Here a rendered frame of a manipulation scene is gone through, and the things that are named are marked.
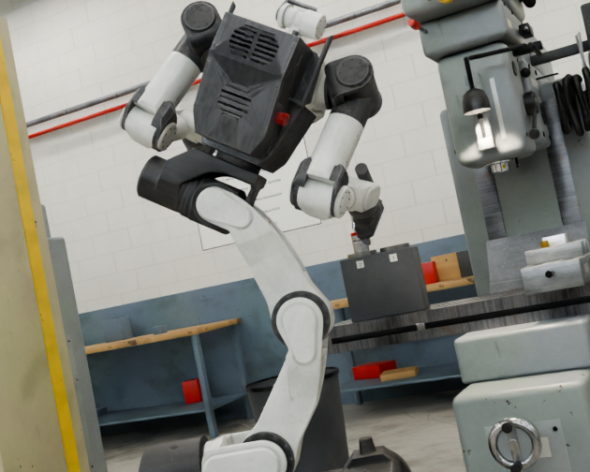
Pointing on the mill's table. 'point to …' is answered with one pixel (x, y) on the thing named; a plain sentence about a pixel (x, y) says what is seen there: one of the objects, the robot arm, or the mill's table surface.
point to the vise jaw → (555, 253)
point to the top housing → (416, 9)
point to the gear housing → (470, 30)
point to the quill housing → (504, 89)
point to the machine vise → (538, 282)
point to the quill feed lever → (532, 111)
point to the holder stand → (384, 283)
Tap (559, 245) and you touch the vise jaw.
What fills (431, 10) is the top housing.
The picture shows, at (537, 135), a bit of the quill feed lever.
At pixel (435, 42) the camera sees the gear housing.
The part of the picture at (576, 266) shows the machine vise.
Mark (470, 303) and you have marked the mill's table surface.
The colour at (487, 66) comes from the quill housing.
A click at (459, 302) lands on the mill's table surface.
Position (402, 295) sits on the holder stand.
